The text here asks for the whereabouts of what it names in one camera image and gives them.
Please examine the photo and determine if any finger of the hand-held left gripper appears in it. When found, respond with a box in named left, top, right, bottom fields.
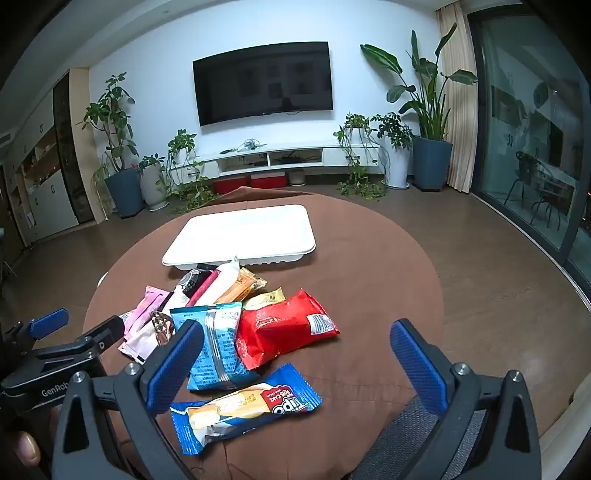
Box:
left=7, top=309, right=70, bottom=354
left=34, top=315, right=126, bottom=364

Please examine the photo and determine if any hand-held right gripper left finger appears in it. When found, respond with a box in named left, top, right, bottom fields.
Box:
left=51, top=318, right=206, bottom=480

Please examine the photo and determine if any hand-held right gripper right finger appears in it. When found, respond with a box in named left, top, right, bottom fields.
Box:
left=390, top=318, right=541, bottom=480

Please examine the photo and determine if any brown candy packet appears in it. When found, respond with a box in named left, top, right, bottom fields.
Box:
left=150, top=310, right=178, bottom=346

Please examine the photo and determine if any light blue snack packet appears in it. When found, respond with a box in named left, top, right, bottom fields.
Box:
left=170, top=302, right=262, bottom=393

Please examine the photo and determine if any pink snack packet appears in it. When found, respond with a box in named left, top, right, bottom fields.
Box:
left=124, top=285, right=169, bottom=333

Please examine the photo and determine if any blue cake roll packet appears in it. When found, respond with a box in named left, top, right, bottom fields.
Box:
left=170, top=362, right=322, bottom=455

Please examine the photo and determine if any white red-striped snack packet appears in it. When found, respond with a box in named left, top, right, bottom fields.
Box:
left=185, top=256, right=242, bottom=308

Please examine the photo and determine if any orange snack packet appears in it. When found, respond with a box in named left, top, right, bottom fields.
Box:
left=213, top=268, right=267, bottom=305

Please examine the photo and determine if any red snack packet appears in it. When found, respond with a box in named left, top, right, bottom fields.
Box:
left=235, top=288, right=341, bottom=370

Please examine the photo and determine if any yellow snack packet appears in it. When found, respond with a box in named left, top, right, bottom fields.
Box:
left=242, top=287, right=286, bottom=311

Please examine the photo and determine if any white plastic tray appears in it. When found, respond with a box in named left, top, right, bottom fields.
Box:
left=161, top=204, right=318, bottom=270

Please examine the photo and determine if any person's left hand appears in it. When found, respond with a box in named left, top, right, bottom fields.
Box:
left=8, top=428, right=43, bottom=467

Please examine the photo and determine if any grey mesh chair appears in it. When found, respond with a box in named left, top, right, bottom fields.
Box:
left=360, top=397, right=485, bottom=480

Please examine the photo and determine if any brown tablecloth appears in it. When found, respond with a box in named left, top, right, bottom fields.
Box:
left=83, top=187, right=446, bottom=480

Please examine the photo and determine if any money tree in blue pot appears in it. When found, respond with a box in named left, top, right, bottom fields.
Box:
left=78, top=71, right=145, bottom=219

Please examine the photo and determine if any plant in white ribbed pot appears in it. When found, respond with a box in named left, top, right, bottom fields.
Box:
left=139, top=154, right=169, bottom=210

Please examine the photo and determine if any red storage box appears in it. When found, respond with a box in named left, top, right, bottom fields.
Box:
left=250, top=174, right=288, bottom=189
left=213, top=178, right=250, bottom=195

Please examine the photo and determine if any bird of paradise potted plant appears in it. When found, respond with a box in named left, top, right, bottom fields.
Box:
left=360, top=22, right=478, bottom=192

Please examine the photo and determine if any leafy plant in white pot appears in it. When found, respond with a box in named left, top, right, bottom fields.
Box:
left=370, top=112, right=414, bottom=189

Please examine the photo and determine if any trailing pothos plant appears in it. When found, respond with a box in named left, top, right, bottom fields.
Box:
left=159, top=129, right=218, bottom=213
left=333, top=112, right=389, bottom=200

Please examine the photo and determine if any white television console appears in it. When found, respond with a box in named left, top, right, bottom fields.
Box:
left=194, top=144, right=386, bottom=178

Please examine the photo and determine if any black patio chair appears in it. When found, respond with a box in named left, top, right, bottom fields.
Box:
left=503, top=151, right=578, bottom=232

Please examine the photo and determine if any beige curtain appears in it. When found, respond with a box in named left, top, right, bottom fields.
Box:
left=436, top=7, right=478, bottom=195

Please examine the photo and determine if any glass sliding door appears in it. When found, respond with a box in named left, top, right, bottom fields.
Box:
left=466, top=4, right=591, bottom=305

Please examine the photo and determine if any wall cabinet unit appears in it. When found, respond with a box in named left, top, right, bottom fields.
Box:
left=0, top=69, right=95, bottom=245

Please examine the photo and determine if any cable bundle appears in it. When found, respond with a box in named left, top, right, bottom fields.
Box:
left=219, top=138, right=269, bottom=155

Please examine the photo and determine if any wall television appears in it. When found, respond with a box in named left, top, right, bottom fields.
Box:
left=192, top=41, right=334, bottom=126

